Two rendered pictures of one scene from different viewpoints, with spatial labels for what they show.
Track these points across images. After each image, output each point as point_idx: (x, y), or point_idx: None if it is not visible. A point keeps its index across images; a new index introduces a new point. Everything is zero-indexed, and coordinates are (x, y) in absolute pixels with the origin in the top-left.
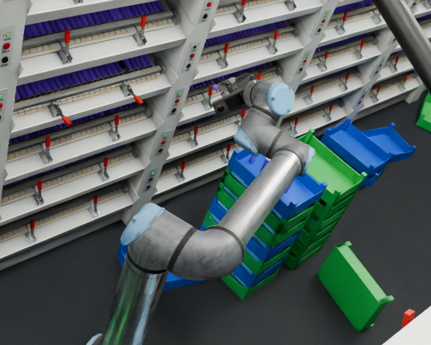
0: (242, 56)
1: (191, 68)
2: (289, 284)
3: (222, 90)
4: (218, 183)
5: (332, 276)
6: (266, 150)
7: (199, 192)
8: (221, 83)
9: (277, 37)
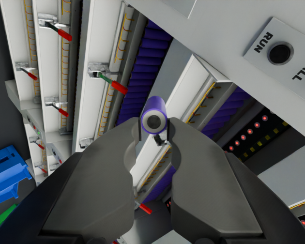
0: (146, 161)
1: (243, 63)
2: None
3: (181, 155)
4: None
5: None
6: None
7: None
8: (250, 179)
9: (141, 208)
